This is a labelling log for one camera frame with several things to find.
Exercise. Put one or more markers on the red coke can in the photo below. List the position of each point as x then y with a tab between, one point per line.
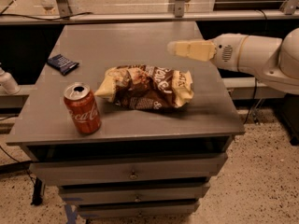
82	107

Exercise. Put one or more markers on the middle grey drawer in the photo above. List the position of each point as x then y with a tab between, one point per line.
135	194

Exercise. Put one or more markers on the bottom grey drawer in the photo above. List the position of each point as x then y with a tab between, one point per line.
138	209

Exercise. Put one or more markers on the blue snack packet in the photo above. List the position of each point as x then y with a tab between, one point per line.
62	64

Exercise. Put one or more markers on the brown chip bag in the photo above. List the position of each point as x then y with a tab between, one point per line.
146	87

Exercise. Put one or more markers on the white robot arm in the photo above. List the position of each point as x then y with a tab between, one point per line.
273	61

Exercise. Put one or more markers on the grey drawer cabinet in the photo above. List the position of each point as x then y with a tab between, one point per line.
206	125

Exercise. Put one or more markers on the metal frame rail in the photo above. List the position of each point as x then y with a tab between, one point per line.
88	17

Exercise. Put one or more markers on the top grey drawer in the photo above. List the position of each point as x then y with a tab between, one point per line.
69	173

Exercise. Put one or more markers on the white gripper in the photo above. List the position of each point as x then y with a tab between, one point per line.
226	51

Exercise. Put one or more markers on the grey drawer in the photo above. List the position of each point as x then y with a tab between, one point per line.
69	173
135	194
138	209

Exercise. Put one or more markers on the white pipe at left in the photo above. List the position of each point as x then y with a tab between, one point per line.
8	82

